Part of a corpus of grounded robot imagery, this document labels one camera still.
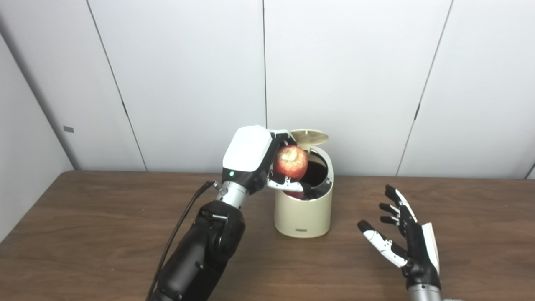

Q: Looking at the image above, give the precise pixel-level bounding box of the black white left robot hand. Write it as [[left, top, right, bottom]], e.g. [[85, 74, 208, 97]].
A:
[[222, 125, 312, 195]]

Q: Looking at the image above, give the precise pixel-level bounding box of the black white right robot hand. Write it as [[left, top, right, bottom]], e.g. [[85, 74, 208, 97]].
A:
[[357, 184, 441, 290]]

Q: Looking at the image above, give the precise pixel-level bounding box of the red apple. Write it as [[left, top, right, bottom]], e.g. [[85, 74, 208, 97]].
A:
[[273, 145, 309, 180]]

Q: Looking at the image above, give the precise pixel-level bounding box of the cream-colored round bin lid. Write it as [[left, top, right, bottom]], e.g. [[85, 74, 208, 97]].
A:
[[290, 129, 329, 152]]

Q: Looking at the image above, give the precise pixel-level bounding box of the cream-colored bin body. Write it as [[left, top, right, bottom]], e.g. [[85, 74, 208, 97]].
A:
[[274, 144, 334, 239]]

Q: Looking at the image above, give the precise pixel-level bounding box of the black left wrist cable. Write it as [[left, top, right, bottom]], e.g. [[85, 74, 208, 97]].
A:
[[145, 181, 220, 301]]

